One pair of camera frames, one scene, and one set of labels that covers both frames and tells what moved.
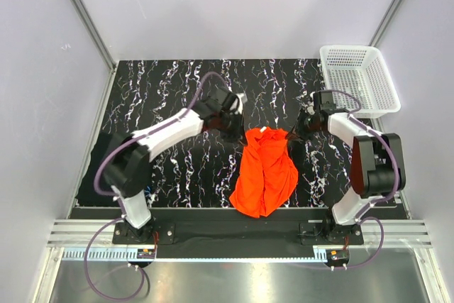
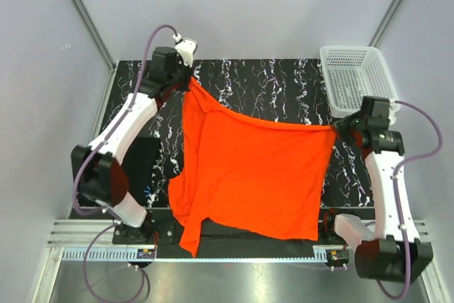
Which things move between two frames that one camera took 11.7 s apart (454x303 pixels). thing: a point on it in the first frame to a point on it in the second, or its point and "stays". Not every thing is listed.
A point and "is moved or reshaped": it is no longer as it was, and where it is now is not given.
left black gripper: x=238 y=135 to x=184 y=86
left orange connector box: x=146 y=253 stays
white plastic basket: x=361 y=69 stays
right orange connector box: x=337 y=255 stays
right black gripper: x=301 y=133 to x=342 y=127
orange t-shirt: x=267 y=175 is moved or reshaped
